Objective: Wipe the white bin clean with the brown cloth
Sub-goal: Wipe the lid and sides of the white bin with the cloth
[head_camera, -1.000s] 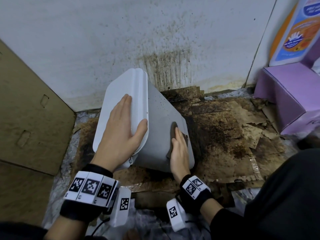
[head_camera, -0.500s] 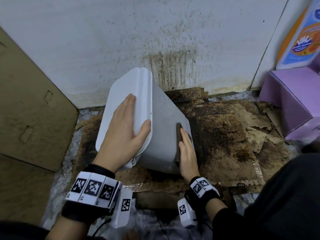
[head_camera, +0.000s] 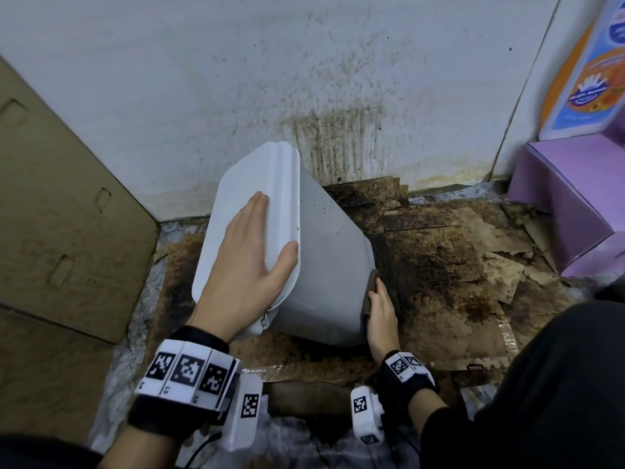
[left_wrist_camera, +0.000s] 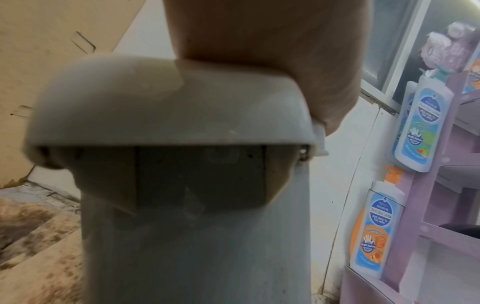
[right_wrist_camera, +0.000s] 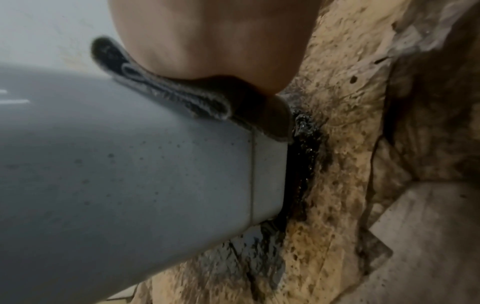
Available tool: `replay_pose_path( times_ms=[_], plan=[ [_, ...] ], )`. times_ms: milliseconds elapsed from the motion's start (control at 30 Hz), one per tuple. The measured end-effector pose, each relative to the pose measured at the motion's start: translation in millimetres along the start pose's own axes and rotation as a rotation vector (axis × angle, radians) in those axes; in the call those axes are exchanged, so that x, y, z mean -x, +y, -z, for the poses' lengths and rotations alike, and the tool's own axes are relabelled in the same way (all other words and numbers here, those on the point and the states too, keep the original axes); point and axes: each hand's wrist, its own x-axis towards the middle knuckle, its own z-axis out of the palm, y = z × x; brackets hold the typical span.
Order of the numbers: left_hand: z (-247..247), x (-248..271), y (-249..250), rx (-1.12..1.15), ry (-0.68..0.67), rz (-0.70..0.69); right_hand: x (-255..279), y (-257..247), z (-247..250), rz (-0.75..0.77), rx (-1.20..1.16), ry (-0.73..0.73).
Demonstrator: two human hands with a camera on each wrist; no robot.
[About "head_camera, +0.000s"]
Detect person's left hand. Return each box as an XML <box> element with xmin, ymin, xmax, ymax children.
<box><xmin>187</xmin><ymin>191</ymin><xmax>299</xmax><ymax>344</ymax></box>

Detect person's right hand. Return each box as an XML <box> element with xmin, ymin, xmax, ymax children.
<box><xmin>367</xmin><ymin>277</ymin><xmax>402</xmax><ymax>365</ymax></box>

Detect brown cleaning cloth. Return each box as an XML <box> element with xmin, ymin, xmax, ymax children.
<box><xmin>360</xmin><ymin>268</ymin><xmax>383</xmax><ymax>334</ymax></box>

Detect white pedal trash bin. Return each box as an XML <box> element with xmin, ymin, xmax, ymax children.
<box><xmin>191</xmin><ymin>141</ymin><xmax>378</xmax><ymax>348</ymax></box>

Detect person's left forearm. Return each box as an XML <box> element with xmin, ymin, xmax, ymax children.
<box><xmin>96</xmin><ymin>423</ymin><xmax>182</xmax><ymax>469</ymax></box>

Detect person's right forearm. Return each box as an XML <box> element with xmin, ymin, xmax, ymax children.
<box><xmin>408</xmin><ymin>388</ymin><xmax>452</xmax><ymax>438</ymax></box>

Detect person's black trousers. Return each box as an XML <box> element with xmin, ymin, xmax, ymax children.
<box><xmin>419</xmin><ymin>299</ymin><xmax>625</xmax><ymax>469</ymax></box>

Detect black right wristband white markers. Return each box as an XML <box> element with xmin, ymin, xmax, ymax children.
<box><xmin>377</xmin><ymin>350</ymin><xmax>440</xmax><ymax>418</ymax></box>

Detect black wristband white markers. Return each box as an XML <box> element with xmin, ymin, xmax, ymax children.
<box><xmin>127</xmin><ymin>325</ymin><xmax>242</xmax><ymax>441</ymax></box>
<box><xmin>377</xmin><ymin>350</ymin><xmax>440</xmax><ymax>418</ymax></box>

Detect stained brown cardboard floor sheet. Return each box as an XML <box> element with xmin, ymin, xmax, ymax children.
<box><xmin>141</xmin><ymin>176</ymin><xmax>578</xmax><ymax>421</ymax></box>

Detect black left wristband white markers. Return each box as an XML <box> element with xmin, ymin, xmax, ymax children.
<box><xmin>127</xmin><ymin>325</ymin><xmax>242</xmax><ymax>441</ymax></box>

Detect tan cardboard panel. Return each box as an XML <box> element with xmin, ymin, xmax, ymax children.
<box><xmin>0</xmin><ymin>55</ymin><xmax>160</xmax><ymax>445</ymax></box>

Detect purple display box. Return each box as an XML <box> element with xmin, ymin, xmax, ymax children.
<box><xmin>506</xmin><ymin>104</ymin><xmax>625</xmax><ymax>284</ymax></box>

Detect white bottle blue orange label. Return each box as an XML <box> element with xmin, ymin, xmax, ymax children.
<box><xmin>538</xmin><ymin>0</ymin><xmax>625</xmax><ymax>142</ymax></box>

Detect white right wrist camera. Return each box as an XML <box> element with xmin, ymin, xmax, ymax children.
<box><xmin>350</xmin><ymin>385</ymin><xmax>387</xmax><ymax>447</ymax></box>

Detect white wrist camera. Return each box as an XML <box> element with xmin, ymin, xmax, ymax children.
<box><xmin>350</xmin><ymin>385</ymin><xmax>387</xmax><ymax>447</ymax></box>
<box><xmin>218</xmin><ymin>373</ymin><xmax>264</xmax><ymax>453</ymax></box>

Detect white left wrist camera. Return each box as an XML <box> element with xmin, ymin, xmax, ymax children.
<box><xmin>218</xmin><ymin>373</ymin><xmax>264</xmax><ymax>453</ymax></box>

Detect black left camera cable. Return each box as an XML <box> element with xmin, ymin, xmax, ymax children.
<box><xmin>184</xmin><ymin>430</ymin><xmax>224</xmax><ymax>469</ymax></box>

